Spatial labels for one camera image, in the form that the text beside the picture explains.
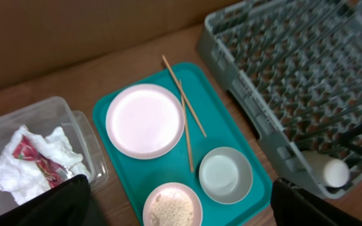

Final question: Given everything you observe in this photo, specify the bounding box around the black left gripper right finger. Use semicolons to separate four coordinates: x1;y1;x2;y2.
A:
270;178;362;226

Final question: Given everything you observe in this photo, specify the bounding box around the clear plastic bin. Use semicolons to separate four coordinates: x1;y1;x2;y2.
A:
0;97;109;215

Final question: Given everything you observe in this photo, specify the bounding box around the red snack wrapper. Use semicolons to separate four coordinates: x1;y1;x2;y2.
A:
13;136;72;188

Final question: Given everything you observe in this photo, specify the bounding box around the cream plastic cup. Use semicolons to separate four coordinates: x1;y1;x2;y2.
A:
302;151;350;188

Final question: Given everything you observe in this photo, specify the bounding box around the grey-white bowl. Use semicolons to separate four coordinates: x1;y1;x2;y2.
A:
199;146;253;205

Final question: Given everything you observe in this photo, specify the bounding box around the wooden chopstick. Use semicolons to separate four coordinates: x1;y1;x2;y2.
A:
181;95;194;173
162;55;207;137

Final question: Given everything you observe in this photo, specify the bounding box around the rice food waste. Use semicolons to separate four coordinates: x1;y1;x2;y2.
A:
150;193;194;226

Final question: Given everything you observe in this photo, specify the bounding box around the pink round plate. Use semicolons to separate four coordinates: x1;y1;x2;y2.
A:
105;83;185;159

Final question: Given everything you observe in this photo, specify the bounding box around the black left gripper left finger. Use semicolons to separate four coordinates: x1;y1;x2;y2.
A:
0;175;106;226

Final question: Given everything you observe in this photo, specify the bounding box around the white napkin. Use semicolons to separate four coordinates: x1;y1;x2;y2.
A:
0;125;91;205

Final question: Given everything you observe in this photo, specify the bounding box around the grey dishwasher rack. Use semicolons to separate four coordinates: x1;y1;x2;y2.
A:
197;0;362;199

